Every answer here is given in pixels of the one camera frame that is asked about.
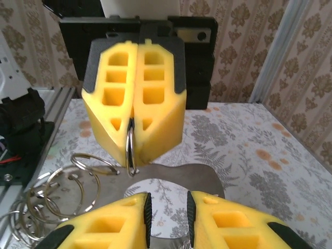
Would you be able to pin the silver metal keyring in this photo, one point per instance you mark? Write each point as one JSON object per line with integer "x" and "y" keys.
{"x": 128, "y": 155}
{"x": 15, "y": 233}
{"x": 29, "y": 197}
{"x": 98, "y": 189}
{"x": 114, "y": 169}

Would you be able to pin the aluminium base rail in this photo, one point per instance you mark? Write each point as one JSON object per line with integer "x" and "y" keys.
{"x": 62, "y": 96}

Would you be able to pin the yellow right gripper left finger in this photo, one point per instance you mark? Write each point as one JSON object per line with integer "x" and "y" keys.
{"x": 129, "y": 215}

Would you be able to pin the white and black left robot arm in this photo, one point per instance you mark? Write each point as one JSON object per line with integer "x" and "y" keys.
{"x": 10, "y": 77}

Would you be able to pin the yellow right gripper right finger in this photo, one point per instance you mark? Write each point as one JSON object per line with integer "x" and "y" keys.
{"x": 207, "y": 207}

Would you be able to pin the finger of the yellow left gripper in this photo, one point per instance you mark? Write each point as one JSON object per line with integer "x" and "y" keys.
{"x": 171, "y": 119}
{"x": 98, "y": 111}

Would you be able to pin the aluminium frame post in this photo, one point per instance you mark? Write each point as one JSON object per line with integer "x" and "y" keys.
{"x": 280, "y": 52}

